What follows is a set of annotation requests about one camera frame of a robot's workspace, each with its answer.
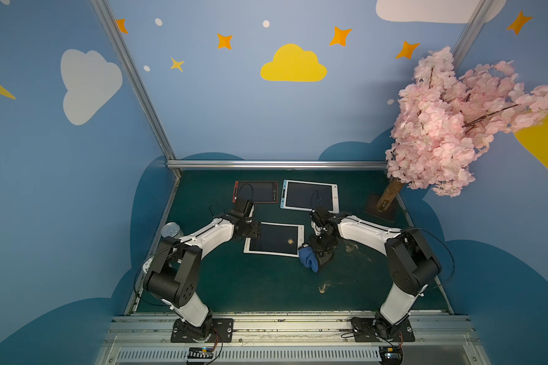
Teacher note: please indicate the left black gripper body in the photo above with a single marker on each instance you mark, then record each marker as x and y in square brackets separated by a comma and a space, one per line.
[247, 230]

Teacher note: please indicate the dark square tree base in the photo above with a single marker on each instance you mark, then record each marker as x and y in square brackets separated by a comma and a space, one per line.
[381, 208]

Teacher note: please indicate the small circuit board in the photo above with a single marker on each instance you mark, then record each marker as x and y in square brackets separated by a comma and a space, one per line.
[390, 356]
[198, 355]

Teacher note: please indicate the left small circuit board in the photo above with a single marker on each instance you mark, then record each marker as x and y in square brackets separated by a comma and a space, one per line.
[198, 355]

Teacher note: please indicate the right small circuit board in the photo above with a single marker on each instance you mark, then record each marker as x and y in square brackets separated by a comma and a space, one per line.
[390, 356]

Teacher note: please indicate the pink cherry blossom tree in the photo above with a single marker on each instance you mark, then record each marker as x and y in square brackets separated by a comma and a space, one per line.
[446, 122]

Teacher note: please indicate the blue wiping cloth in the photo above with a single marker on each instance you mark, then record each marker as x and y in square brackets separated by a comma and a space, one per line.
[308, 258]

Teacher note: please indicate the white blue drawing tablet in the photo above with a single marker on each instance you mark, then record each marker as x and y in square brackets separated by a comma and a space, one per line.
[306, 196]

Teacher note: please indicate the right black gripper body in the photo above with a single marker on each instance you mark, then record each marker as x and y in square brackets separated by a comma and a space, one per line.
[325, 246]

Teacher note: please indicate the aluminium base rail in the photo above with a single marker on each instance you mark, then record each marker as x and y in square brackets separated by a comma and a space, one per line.
[294, 338]

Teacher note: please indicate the silver tin can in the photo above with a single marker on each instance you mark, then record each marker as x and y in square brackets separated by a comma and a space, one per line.
[171, 230]

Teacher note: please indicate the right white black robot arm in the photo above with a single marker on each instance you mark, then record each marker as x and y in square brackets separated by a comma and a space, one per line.
[420, 251]

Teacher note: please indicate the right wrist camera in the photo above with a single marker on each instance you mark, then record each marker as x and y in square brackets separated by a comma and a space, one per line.
[320, 217]

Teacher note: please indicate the white frame drawing tablet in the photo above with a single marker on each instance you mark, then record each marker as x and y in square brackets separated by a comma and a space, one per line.
[276, 239]

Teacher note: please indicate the red frame drawing tablet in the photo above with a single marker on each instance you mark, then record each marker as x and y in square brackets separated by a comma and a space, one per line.
[259, 192]

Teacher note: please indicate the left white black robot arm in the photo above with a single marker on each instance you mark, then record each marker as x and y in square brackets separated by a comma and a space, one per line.
[172, 274]

